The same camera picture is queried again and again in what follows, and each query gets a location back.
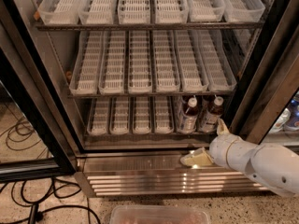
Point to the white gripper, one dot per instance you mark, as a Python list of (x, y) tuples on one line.
[(219, 150)]

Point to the tea bottle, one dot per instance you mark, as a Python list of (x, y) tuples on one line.
[(211, 115), (187, 118), (188, 101)]

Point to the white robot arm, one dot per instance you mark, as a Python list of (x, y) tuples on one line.
[(271, 165)]

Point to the shelf tray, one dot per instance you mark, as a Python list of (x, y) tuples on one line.
[(119, 122), (205, 10), (243, 10), (113, 66), (97, 11), (99, 116), (177, 107), (139, 70), (165, 62), (134, 11), (85, 74), (163, 117), (171, 11), (192, 72), (218, 70), (57, 12), (141, 116), (206, 100)]

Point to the right glass fridge door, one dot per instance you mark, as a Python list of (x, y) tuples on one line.
[(269, 75)]

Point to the glass fridge door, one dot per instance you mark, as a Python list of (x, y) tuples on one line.
[(32, 75), (269, 75)]

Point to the white bottle behind door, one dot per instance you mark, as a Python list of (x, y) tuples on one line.
[(283, 118)]

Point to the steel fridge cabinet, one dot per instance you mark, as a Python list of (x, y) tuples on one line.
[(145, 164)]

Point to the left glass fridge door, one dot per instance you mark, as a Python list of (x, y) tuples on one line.
[(32, 75)]

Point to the blue can behind door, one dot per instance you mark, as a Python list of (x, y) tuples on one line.
[(292, 124)]

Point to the clear plastic bin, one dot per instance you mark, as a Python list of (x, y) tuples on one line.
[(156, 214)]

